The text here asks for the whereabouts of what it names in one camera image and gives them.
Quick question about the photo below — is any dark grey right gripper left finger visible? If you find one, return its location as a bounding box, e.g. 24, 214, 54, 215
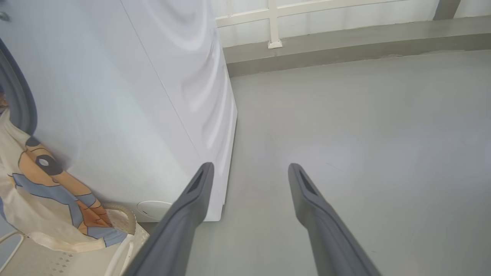
123, 162, 214, 276

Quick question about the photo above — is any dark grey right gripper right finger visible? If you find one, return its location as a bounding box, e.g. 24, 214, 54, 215
288, 163, 382, 276

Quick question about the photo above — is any cream garment with cartoon print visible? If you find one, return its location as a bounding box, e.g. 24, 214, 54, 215
0, 109, 129, 253

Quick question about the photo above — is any cream perforated laundry basket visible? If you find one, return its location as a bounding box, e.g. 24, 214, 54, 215
0, 203, 150, 276

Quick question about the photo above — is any white front-load washing machine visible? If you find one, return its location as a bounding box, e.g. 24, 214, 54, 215
0, 0, 237, 222

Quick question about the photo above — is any grey rubber door gasket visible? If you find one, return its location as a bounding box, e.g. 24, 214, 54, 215
0, 38, 38, 135

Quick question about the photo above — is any round white filter cover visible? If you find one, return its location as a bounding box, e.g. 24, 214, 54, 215
137, 200, 173, 221

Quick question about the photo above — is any white metal railing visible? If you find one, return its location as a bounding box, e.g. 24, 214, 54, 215
216, 0, 407, 49

